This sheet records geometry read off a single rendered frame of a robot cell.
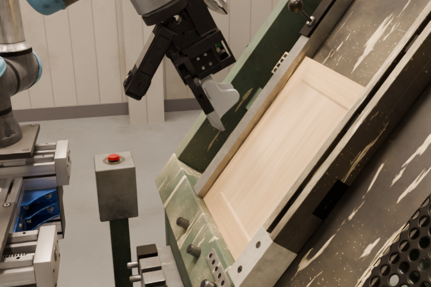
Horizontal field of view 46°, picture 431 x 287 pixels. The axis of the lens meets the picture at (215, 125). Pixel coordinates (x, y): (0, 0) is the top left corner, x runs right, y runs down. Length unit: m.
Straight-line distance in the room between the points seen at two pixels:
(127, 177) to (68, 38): 3.11
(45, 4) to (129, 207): 1.00
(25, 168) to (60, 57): 3.15
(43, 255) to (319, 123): 0.66
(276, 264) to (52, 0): 0.66
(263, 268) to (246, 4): 3.81
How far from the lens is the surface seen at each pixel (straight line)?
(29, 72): 1.60
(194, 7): 0.72
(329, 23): 1.41
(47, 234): 1.16
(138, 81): 0.72
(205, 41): 0.71
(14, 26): 1.58
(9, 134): 1.53
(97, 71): 4.64
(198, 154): 1.65
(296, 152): 1.20
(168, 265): 1.45
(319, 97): 1.24
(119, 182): 1.58
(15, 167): 1.54
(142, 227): 3.00
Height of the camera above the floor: 1.60
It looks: 21 degrees down
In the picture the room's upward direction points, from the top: straight up
